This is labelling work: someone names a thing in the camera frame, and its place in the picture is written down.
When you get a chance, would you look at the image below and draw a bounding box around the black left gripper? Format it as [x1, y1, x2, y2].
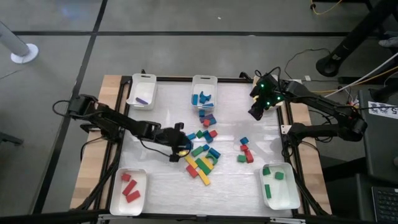
[154, 122, 194, 163]

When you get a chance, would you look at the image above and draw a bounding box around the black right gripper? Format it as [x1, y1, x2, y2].
[248, 73, 285, 122]

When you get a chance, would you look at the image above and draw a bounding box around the white plastic bin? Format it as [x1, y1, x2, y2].
[190, 74, 218, 109]
[109, 167, 149, 217]
[252, 74, 285, 111]
[259, 162, 301, 210]
[129, 73, 157, 110]

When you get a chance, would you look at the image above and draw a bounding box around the green arch block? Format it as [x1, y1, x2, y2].
[206, 152, 219, 166]

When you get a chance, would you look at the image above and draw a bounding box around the white plastic table sheet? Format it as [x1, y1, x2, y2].
[118, 81, 295, 218]

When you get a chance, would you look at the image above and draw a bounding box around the black floor stand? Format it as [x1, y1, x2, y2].
[315, 0, 398, 78]

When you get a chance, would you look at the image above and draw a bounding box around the white paper label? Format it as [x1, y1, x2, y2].
[368, 101, 398, 120]

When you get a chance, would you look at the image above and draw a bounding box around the black computer case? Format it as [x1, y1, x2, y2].
[358, 89, 398, 185]

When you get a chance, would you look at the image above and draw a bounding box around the person's shoe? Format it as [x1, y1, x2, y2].
[378, 36, 398, 48]

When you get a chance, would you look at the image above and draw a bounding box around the dark grey furniture leg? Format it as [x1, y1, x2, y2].
[0, 130, 24, 146]

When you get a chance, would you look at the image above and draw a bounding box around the black keyboard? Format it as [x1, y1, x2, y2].
[371, 185, 398, 223]

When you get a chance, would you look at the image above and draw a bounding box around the white pole with round base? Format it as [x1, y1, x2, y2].
[0, 21, 40, 65]

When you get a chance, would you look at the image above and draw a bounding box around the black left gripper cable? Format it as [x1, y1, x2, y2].
[139, 138, 175, 159]

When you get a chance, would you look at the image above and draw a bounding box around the black floor cable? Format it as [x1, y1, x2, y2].
[284, 47, 331, 80]

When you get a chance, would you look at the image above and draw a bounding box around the yellow floor cable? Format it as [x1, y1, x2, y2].
[310, 65, 398, 94]
[310, 0, 343, 16]

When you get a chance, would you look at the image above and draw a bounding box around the white floor cable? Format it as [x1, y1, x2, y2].
[323, 52, 398, 99]

